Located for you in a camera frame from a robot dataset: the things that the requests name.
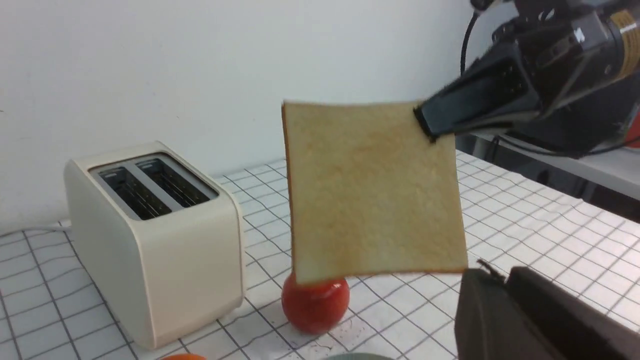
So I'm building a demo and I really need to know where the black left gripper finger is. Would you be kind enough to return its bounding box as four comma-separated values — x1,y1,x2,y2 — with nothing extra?
454,260,640,360

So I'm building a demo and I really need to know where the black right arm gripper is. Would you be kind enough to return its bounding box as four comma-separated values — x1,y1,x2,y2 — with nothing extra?
413,0,631,142

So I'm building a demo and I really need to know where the toast slice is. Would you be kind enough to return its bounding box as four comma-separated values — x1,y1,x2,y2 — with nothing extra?
281,101,469,286

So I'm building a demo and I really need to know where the light green plate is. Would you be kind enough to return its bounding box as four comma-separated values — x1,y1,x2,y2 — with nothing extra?
325,352,393,360

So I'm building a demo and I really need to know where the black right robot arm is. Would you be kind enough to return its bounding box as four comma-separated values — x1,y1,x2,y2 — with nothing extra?
414,0,640,159

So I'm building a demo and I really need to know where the cream white toaster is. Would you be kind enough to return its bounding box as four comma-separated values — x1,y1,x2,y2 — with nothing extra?
63,141,246,350

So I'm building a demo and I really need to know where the white checkered tablecloth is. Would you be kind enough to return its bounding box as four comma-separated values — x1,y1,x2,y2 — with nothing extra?
0,152,640,360

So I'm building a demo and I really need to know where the red apple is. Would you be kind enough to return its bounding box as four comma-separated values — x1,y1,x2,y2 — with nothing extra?
281,273,350,336

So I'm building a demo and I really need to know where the orange persimmon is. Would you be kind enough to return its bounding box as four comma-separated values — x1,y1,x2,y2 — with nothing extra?
161,353,207,360

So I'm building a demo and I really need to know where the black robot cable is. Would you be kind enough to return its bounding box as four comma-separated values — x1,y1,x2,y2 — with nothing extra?
459,10,481,77

